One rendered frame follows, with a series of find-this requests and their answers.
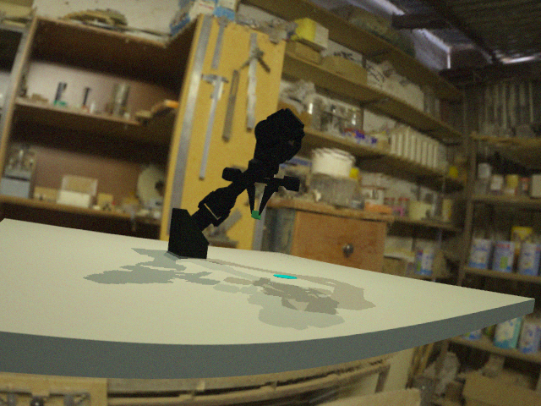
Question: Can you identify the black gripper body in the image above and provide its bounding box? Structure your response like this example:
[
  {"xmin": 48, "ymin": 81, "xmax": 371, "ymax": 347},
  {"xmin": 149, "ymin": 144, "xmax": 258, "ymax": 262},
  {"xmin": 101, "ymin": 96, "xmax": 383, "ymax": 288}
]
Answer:
[{"xmin": 222, "ymin": 149, "xmax": 300, "ymax": 191}]

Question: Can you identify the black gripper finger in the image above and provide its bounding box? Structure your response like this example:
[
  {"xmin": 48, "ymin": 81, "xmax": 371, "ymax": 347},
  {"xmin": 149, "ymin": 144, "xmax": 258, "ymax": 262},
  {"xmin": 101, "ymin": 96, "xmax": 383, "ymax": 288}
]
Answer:
[
  {"xmin": 259, "ymin": 186, "xmax": 278, "ymax": 215},
  {"xmin": 241, "ymin": 182, "xmax": 255, "ymax": 214}
]

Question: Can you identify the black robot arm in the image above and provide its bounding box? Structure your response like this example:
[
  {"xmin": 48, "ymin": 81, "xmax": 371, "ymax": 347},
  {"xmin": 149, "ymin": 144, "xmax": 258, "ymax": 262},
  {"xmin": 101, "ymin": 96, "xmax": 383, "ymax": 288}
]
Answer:
[{"xmin": 191, "ymin": 107, "xmax": 305, "ymax": 232}]

